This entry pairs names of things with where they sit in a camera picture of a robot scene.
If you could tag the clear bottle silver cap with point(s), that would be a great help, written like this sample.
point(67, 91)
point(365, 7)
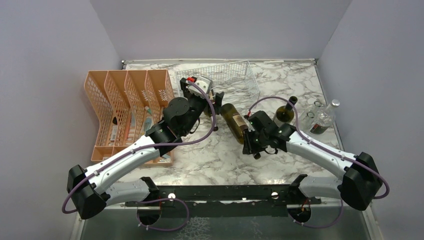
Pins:
point(324, 118)

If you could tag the green wine bottle white label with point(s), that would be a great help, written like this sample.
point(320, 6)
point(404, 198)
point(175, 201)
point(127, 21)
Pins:
point(235, 122)

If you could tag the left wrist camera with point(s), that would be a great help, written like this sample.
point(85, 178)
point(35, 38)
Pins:
point(204, 83)

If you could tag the orange plastic file organizer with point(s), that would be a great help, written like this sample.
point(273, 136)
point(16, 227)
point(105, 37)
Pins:
point(127, 103)

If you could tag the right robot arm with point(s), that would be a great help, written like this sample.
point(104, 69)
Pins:
point(355, 177)

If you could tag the black mounting rail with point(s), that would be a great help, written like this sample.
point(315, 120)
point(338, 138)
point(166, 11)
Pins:
point(215, 201)

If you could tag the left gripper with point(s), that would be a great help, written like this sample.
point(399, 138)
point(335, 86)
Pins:
point(218, 98)

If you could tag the dark green wine bottle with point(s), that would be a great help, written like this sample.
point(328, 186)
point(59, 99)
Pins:
point(284, 114)

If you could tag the white wire wine rack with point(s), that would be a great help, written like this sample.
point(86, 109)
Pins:
point(236, 79)

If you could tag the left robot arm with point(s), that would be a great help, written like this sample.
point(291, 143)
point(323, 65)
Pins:
point(92, 189)

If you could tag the green wine bottle brown label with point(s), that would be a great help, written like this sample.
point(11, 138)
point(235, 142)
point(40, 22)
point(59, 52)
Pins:
point(207, 111)

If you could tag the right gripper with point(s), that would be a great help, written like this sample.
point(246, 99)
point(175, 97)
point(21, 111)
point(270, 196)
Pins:
point(249, 147)

